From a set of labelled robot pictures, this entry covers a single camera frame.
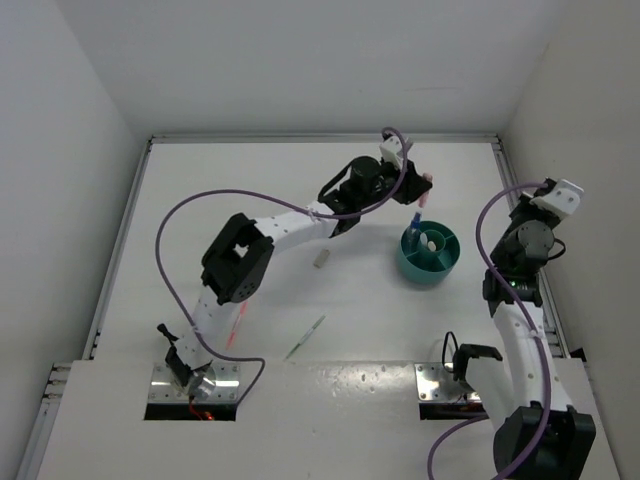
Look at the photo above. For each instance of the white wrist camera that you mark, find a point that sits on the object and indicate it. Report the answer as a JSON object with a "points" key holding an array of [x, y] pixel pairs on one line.
{"points": [[391, 151], [562, 200]]}

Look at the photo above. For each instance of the green pen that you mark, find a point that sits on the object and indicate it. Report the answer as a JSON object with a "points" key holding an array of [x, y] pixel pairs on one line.
{"points": [[305, 337]]}

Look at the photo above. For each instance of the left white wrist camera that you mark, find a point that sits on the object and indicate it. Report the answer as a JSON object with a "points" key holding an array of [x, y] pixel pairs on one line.
{"points": [[391, 151]]}

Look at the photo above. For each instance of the pink pen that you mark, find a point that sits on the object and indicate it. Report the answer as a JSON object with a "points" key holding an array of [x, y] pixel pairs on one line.
{"points": [[235, 326]]}

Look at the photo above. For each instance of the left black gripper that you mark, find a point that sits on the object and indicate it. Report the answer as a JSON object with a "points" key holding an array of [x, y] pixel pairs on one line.
{"points": [[412, 186]]}

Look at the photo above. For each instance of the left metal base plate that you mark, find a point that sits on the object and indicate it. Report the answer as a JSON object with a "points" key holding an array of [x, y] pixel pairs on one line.
{"points": [[218, 384]]}

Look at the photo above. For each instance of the blue correction tape pen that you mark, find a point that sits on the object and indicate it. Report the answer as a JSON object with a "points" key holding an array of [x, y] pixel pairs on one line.
{"points": [[413, 231]]}

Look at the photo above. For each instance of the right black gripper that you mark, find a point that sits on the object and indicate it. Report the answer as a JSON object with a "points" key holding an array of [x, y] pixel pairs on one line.
{"points": [[524, 204]]}

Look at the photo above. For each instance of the metal base plate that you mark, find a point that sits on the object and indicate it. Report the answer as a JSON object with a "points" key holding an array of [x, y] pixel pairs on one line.
{"points": [[218, 384], [435, 384]]}

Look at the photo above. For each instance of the beige eraser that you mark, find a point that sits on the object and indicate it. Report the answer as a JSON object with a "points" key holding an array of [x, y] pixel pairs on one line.
{"points": [[321, 258]]}

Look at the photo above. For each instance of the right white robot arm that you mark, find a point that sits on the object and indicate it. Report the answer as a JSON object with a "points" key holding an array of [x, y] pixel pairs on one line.
{"points": [[538, 432]]}

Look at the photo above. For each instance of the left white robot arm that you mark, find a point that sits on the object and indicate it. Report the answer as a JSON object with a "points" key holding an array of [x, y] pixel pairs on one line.
{"points": [[235, 264]]}

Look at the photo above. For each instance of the teal round divided container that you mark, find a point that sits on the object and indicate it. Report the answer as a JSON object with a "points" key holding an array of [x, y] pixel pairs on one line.
{"points": [[425, 267]]}

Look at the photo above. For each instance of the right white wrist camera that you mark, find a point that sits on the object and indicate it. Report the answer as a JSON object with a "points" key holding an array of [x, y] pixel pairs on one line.
{"points": [[562, 200]]}

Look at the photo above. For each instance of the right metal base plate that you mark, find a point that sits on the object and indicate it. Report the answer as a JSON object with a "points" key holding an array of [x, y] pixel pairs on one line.
{"points": [[435, 384]]}

